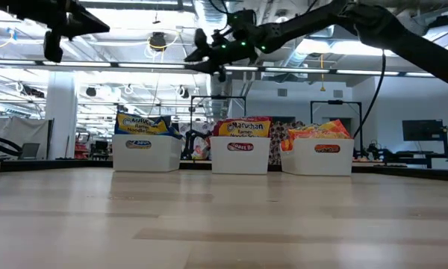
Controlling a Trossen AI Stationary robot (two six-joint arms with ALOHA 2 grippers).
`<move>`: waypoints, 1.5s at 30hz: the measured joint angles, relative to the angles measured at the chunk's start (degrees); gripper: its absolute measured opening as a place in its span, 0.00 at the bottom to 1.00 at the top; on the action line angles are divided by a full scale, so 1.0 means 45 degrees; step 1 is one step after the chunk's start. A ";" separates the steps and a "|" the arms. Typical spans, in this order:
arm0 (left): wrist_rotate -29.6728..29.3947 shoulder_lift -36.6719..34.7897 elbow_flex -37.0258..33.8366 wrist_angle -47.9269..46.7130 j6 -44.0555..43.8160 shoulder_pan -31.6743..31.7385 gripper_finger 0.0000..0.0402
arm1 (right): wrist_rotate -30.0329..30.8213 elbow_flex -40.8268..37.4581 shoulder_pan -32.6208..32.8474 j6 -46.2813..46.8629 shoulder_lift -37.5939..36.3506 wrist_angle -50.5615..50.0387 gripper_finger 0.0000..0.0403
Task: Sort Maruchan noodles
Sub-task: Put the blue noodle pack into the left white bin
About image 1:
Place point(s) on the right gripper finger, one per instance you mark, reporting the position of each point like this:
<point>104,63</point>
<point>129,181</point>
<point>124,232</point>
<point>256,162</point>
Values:
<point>201,45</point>
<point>209,68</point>

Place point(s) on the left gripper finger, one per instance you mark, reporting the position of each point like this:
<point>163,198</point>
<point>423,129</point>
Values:
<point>53,46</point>
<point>91,24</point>

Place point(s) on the red roast beef ramen packet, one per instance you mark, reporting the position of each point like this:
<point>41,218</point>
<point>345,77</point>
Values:
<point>242,127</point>

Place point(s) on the blue soy sauce ramen packet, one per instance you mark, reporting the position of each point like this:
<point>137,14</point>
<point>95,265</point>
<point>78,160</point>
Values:
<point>138,125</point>
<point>173,130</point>

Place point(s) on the black background robot arm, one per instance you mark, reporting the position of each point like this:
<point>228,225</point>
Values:
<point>190,143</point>

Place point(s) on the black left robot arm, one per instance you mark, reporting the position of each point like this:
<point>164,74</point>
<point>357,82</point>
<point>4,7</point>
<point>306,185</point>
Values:
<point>7,7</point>

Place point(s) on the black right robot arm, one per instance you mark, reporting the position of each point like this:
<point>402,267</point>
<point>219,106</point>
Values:
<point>395,37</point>

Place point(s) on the beam with light strips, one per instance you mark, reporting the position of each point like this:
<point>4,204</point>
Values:
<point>153,66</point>

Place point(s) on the colourful printed board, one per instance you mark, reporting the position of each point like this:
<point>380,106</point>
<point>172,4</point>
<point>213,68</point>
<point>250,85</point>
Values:
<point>201,151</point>

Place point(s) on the white background partition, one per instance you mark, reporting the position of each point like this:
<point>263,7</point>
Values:
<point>22,130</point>

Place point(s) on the spotted black-white cloth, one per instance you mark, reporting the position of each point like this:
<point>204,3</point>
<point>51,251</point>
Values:
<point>278,130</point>

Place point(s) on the white plastic bin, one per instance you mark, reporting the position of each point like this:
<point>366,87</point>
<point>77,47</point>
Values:
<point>145,160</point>
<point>317,164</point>
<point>239,162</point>

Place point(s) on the grey background chair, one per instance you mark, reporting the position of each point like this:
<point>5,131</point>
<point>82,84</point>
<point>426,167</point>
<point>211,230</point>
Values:
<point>30,151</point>

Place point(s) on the black computer monitor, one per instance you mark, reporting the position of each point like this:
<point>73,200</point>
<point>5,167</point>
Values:
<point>425,129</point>

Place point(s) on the black background rig frame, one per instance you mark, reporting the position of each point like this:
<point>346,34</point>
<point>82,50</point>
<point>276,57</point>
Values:
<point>216,97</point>
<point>336,101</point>

